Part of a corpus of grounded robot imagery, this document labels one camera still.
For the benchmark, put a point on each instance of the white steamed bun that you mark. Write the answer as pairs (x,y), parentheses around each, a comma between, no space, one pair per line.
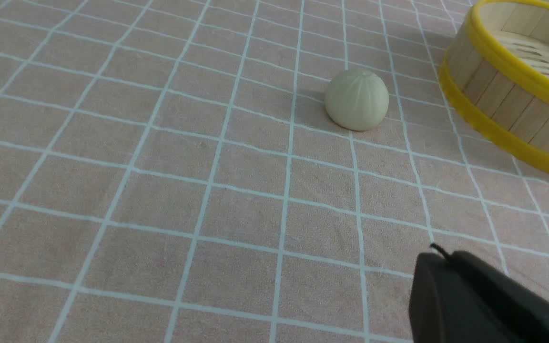
(356,99)

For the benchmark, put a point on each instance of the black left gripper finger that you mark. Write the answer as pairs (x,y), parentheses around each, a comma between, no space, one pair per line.
(458,298)

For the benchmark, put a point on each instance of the bamboo steamer tray yellow rim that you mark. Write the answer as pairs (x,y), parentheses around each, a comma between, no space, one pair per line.
(495,74)

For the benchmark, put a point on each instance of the pink grid tablecloth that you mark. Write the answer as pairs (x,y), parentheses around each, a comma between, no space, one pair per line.
(169,174)

